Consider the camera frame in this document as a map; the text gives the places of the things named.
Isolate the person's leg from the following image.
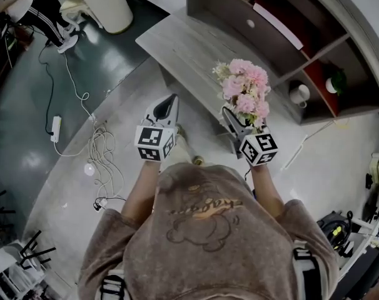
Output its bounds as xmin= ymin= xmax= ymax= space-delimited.
xmin=173 ymin=122 xmax=206 ymax=166

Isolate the black cable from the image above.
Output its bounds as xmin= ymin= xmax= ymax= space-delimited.
xmin=38 ymin=41 xmax=58 ymax=136

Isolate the cream cylindrical bin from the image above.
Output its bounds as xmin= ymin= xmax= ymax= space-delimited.
xmin=73 ymin=0 xmax=134 ymax=34

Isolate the small white plug adapter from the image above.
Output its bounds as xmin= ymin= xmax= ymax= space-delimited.
xmin=93 ymin=197 xmax=109 ymax=213

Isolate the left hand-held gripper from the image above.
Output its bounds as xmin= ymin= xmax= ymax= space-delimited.
xmin=134 ymin=94 xmax=181 ymax=163

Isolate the white flat board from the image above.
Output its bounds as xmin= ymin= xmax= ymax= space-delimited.
xmin=252 ymin=2 xmax=304 ymax=51

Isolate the pink flowers bouquet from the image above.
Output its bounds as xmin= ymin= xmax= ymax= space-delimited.
xmin=211 ymin=57 xmax=272 ymax=134

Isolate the black equipment with cables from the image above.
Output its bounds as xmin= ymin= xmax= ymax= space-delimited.
xmin=316 ymin=209 xmax=365 ymax=259

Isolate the white mug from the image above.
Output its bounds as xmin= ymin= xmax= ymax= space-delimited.
xmin=288 ymin=83 xmax=311 ymax=109

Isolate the grey wooden table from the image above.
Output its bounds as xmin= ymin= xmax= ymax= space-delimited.
xmin=135 ymin=12 xmax=304 ymax=137

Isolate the small green potted plant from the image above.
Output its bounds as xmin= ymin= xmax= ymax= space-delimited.
xmin=323 ymin=63 xmax=348 ymax=97

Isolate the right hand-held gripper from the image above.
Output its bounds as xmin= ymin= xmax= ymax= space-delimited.
xmin=221 ymin=106 xmax=280 ymax=168

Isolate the white power strip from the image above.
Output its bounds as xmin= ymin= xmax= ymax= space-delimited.
xmin=49 ymin=115 xmax=63 ymax=144

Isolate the person's right forearm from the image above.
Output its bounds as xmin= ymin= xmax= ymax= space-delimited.
xmin=250 ymin=163 xmax=286 ymax=213

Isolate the grey shelf unit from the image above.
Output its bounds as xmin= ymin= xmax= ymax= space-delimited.
xmin=186 ymin=0 xmax=379 ymax=127

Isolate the black and white harness strap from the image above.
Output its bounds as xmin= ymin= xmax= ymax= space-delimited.
xmin=293 ymin=247 xmax=323 ymax=300
xmin=99 ymin=274 xmax=126 ymax=300

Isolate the person's brown printed shirt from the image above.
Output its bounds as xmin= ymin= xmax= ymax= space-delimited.
xmin=78 ymin=162 xmax=340 ymax=300

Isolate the white rod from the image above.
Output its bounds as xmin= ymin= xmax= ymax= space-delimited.
xmin=280 ymin=134 xmax=308 ymax=172

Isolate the person's left forearm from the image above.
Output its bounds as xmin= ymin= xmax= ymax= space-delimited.
xmin=119 ymin=159 xmax=161 ymax=229

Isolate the black metal frame stand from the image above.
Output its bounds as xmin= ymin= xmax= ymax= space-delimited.
xmin=0 ymin=189 xmax=57 ymax=293

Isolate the tangled white cable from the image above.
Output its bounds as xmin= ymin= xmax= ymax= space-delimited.
xmin=53 ymin=50 xmax=128 ymax=201

